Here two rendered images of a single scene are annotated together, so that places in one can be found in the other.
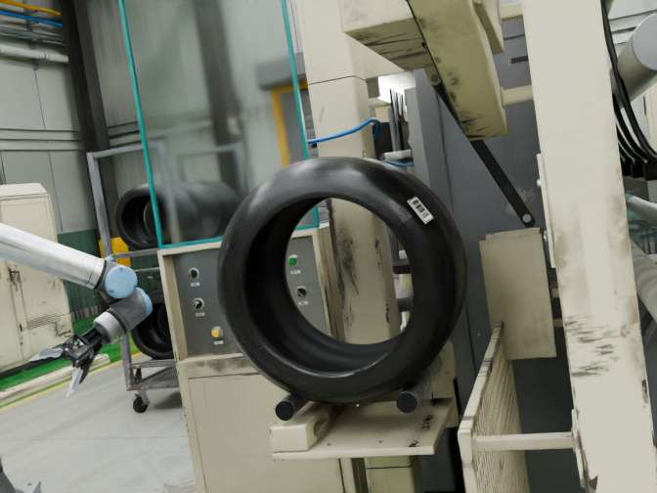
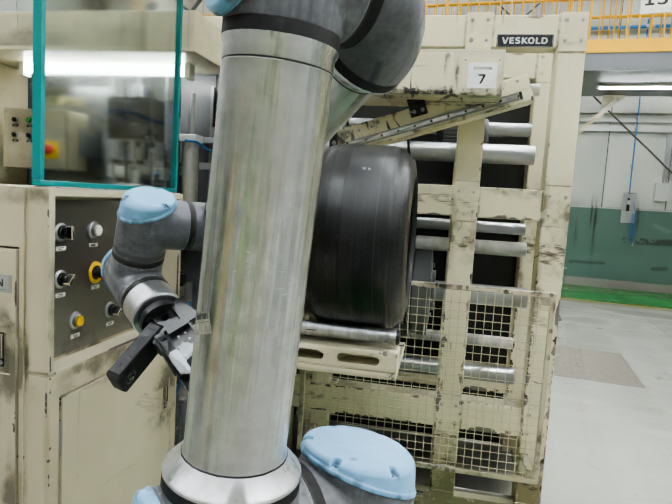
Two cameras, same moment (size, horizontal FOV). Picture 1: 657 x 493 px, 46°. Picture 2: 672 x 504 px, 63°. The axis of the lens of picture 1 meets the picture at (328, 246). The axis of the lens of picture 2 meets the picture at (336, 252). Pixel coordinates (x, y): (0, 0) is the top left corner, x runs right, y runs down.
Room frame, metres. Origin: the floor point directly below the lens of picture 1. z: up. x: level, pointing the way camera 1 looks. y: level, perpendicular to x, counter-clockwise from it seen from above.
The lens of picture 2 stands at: (2.04, 1.66, 1.28)
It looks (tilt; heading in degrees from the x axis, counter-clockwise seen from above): 5 degrees down; 264
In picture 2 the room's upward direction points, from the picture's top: 3 degrees clockwise
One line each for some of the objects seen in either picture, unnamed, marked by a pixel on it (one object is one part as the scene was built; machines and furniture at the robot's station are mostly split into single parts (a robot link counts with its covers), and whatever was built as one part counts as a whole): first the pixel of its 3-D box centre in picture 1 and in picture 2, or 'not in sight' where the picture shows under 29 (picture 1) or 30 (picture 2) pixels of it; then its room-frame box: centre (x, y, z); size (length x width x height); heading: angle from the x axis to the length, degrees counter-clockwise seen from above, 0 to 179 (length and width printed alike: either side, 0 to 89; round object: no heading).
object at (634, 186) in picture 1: (615, 177); not in sight; (1.82, -0.70, 1.30); 0.83 x 0.13 x 0.08; 163
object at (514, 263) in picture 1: (519, 291); not in sight; (1.92, -0.46, 1.05); 0.20 x 0.15 x 0.30; 163
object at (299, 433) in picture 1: (312, 414); (336, 352); (1.86, 0.10, 0.84); 0.36 x 0.09 x 0.06; 163
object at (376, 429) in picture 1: (369, 425); (344, 352); (1.82, -0.03, 0.80); 0.37 x 0.36 x 0.02; 73
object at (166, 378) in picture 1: (190, 268); not in sight; (6.00, 1.10, 0.96); 1.36 x 0.71 x 1.92; 157
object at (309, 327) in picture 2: (307, 389); (339, 330); (1.86, 0.10, 0.90); 0.35 x 0.05 x 0.05; 163
